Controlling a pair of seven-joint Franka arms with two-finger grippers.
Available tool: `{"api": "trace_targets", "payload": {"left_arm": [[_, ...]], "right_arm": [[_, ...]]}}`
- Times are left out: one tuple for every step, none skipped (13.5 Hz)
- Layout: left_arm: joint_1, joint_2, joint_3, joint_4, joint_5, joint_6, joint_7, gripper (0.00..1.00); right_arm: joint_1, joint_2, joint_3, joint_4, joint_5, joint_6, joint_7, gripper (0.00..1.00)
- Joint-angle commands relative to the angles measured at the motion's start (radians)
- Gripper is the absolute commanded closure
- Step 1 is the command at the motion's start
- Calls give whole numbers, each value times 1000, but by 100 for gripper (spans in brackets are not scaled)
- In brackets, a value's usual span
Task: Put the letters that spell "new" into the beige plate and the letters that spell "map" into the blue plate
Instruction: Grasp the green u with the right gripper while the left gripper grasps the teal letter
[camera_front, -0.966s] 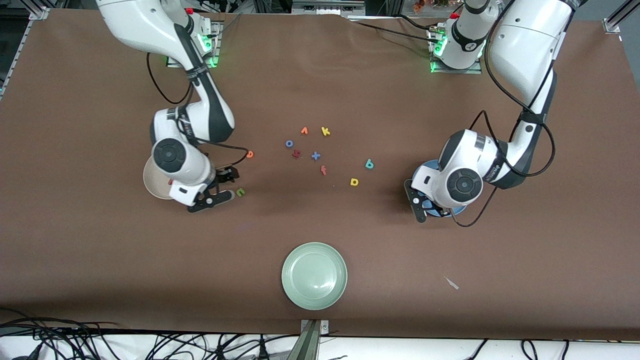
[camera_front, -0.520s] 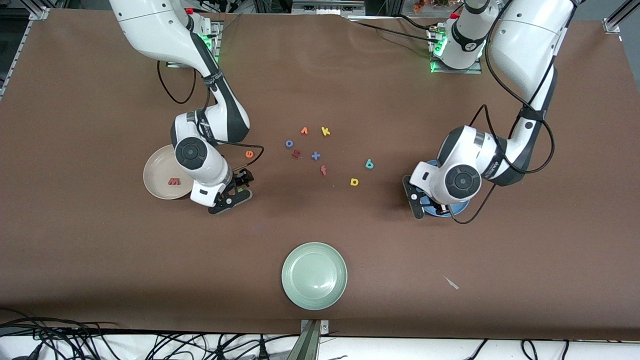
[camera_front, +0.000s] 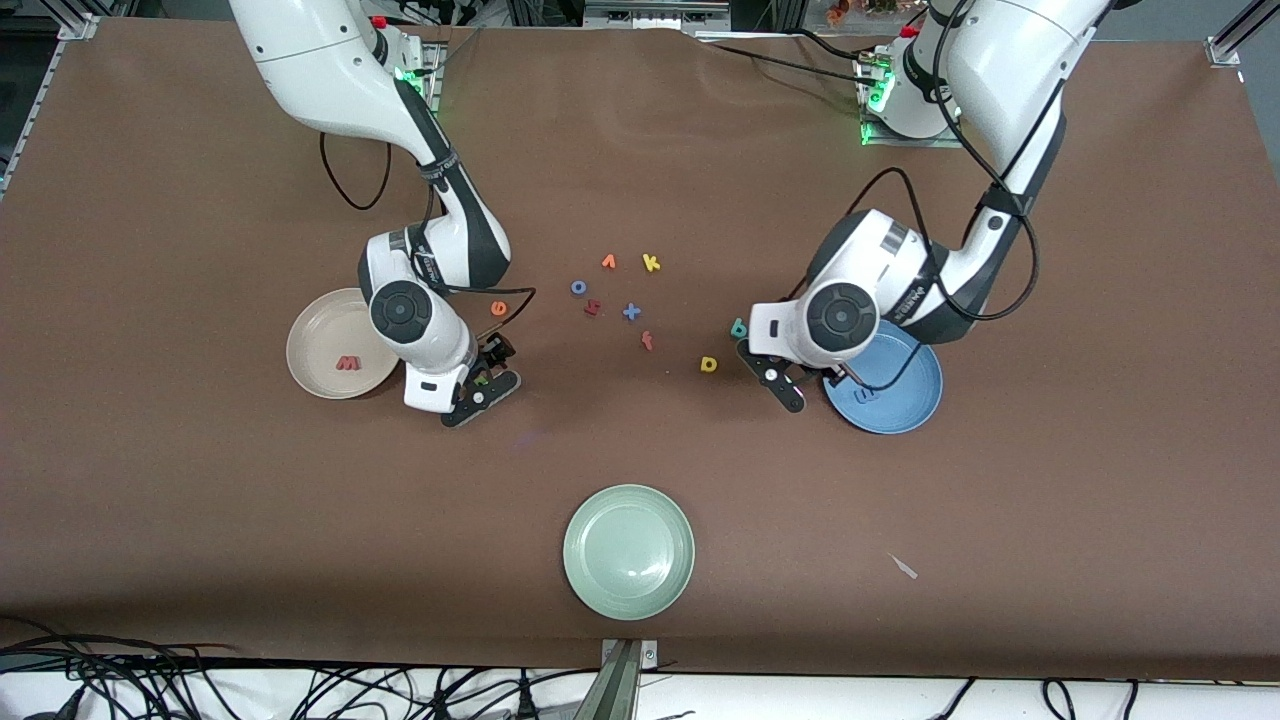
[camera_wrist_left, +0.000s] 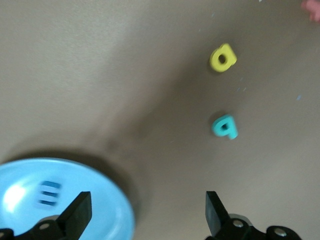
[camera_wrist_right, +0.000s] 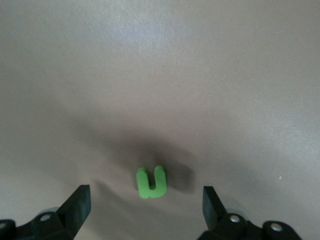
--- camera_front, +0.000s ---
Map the blue plate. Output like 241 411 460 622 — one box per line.
822 319 944 436

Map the beige brown plate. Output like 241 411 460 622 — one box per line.
286 288 406 401

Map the pale green plate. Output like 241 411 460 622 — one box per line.
562 484 696 622

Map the grey metal box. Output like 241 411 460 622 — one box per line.
583 0 731 31

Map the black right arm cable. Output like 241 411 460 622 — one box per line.
318 128 538 341

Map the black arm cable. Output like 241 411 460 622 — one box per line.
790 0 1041 393
318 128 538 341

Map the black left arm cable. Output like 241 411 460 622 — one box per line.
790 0 1041 393

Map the black table cable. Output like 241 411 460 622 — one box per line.
695 28 881 91

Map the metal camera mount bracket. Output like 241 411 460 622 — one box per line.
572 638 659 720

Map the black floor cable tangle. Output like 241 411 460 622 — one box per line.
0 615 601 720

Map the aluminium table rail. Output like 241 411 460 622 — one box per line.
1205 0 1280 69
0 12 101 201

